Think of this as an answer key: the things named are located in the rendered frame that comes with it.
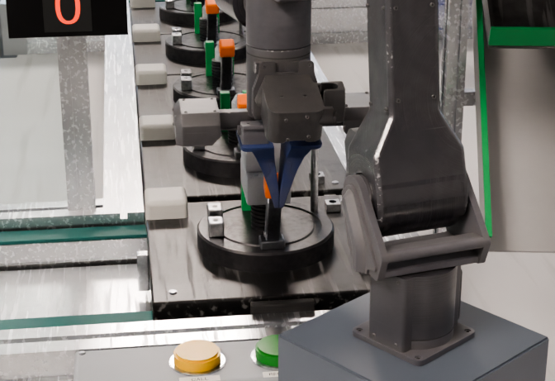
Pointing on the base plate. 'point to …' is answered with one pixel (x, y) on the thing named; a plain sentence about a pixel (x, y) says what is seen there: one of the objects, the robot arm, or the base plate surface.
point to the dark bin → (519, 5)
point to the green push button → (268, 350)
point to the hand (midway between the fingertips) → (278, 171)
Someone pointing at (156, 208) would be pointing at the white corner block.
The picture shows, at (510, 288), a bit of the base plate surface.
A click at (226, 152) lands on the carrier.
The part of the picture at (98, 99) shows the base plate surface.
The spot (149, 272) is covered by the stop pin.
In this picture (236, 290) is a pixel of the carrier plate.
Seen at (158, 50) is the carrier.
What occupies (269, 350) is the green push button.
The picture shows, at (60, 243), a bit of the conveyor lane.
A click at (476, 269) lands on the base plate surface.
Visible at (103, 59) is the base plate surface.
